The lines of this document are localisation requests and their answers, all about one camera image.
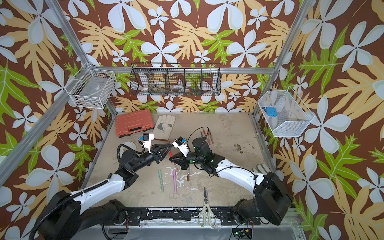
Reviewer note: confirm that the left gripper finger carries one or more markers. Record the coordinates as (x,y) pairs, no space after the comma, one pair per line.
(165,151)
(158,147)

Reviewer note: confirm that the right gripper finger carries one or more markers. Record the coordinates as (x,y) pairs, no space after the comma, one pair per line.
(177,157)
(181,165)

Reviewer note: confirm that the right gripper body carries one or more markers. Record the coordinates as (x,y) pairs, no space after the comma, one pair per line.
(193,159)

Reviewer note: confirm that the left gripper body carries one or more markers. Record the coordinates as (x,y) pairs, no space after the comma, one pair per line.
(156,157)

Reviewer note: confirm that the clear red-capped pen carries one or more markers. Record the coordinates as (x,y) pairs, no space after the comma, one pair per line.
(208,136)

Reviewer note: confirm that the brown gold pen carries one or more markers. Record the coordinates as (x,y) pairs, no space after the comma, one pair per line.
(211,138)

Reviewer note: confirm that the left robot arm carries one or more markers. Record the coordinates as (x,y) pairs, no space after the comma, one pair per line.
(69,213)

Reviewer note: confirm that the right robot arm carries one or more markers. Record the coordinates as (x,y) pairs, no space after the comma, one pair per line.
(271,199)

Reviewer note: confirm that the pink pen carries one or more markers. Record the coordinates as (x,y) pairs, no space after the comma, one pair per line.
(174,174)

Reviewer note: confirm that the light green pen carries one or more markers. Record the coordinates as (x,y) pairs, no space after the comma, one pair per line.
(161,180)

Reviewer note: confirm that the beige work glove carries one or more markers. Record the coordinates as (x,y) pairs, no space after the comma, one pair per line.
(163,127)

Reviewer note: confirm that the white tape roll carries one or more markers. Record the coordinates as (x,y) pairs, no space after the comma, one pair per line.
(131,145)

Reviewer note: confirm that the red plastic tool case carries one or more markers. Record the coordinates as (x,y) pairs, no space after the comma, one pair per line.
(134,122)

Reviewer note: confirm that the blue object in basket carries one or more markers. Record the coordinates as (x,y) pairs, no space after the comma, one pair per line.
(270,111)

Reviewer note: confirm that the white mesh basket right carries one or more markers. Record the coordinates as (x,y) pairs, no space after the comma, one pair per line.
(294,116)

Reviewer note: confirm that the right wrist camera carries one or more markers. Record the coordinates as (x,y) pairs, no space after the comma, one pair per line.
(182,144)

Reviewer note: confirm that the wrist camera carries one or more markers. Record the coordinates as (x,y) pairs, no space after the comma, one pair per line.
(146,141)
(182,144)

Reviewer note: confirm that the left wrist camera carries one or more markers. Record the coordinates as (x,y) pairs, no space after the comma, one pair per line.
(146,141)

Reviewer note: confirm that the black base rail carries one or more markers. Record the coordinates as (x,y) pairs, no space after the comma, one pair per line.
(224,216)

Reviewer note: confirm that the white handled scissors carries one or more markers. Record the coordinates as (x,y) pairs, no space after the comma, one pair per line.
(206,215)

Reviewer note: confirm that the black wire basket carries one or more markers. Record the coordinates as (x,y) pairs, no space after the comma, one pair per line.
(176,79)

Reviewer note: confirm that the white wire basket left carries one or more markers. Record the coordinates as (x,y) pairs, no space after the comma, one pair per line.
(92,87)

